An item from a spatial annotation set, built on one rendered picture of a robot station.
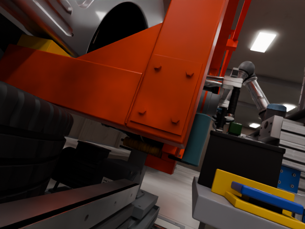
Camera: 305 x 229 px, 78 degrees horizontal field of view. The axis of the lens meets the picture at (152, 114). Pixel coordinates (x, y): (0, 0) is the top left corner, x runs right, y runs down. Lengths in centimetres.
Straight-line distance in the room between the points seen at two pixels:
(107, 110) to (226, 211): 39
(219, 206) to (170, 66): 37
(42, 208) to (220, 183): 26
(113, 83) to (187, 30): 26
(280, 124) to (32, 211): 84
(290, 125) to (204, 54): 50
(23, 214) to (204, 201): 19
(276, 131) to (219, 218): 66
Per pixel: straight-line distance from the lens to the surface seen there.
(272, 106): 150
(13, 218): 22
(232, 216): 27
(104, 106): 55
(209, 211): 27
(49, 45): 77
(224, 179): 36
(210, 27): 60
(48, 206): 26
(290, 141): 90
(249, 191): 28
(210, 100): 111
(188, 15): 63
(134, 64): 58
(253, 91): 168
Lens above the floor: 48
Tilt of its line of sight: 11 degrees up
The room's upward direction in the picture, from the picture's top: 19 degrees clockwise
